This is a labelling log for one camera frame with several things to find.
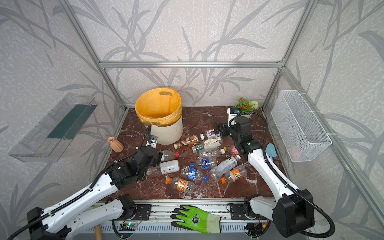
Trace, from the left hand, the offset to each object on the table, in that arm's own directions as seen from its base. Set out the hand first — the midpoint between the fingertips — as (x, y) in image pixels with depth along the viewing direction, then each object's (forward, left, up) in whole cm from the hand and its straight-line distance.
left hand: (156, 145), depth 77 cm
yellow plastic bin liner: (+32, +4, -5) cm, 33 cm away
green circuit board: (-34, +12, -21) cm, 41 cm away
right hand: (+13, -34, +7) cm, 37 cm away
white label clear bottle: (-6, -4, -13) cm, 15 cm away
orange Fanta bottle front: (-16, -16, -17) cm, 28 cm away
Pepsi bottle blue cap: (-4, -27, -13) cm, 30 cm away
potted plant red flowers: (+34, -52, -4) cm, 63 cm away
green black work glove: (-31, -21, -17) cm, 40 cm away
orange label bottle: (-11, -42, -13) cm, 45 cm away
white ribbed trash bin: (+8, -5, -2) cm, 10 cm away
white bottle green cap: (+10, -32, -14) cm, 36 cm away
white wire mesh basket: (-3, -66, +17) cm, 68 cm away
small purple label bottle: (+19, -30, -16) cm, 39 cm away
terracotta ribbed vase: (+6, +29, -13) cm, 32 cm away
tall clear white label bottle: (-5, -39, -14) cm, 42 cm away
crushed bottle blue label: (-10, -19, -15) cm, 26 cm away
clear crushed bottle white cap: (+5, -30, -19) cm, 36 cm away
